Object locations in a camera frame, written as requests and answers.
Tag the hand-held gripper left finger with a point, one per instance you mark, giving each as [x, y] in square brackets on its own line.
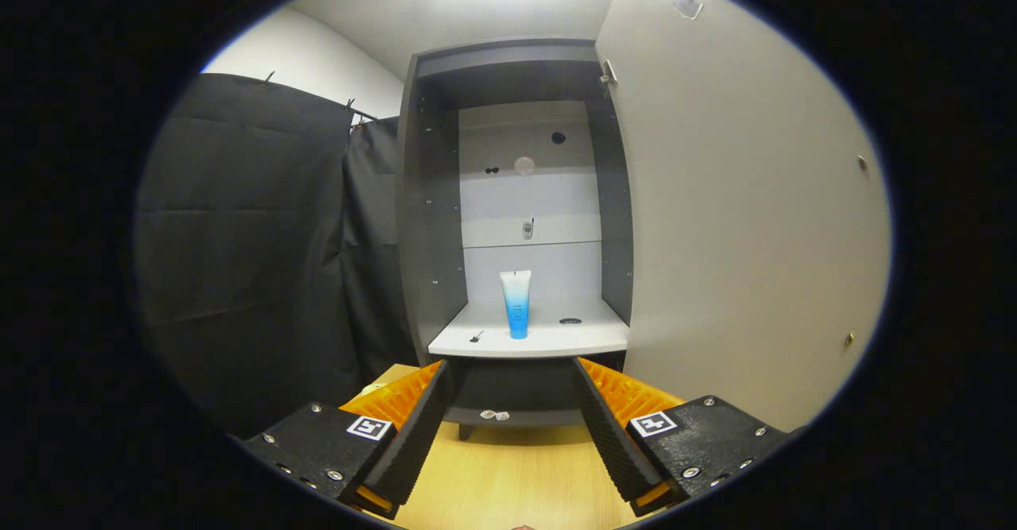
[413, 442]

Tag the black backdrop cloth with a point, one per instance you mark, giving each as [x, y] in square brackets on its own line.
[254, 276]

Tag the metal door hinge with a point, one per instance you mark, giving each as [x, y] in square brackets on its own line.
[609, 73]

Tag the beige cabinet door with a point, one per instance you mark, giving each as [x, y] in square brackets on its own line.
[739, 196]

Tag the white cabinet shelf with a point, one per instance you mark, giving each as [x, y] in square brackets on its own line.
[556, 338]

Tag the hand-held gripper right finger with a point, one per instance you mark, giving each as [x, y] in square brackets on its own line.
[612, 442]

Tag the blue and white tube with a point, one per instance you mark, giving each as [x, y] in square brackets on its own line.
[516, 307]

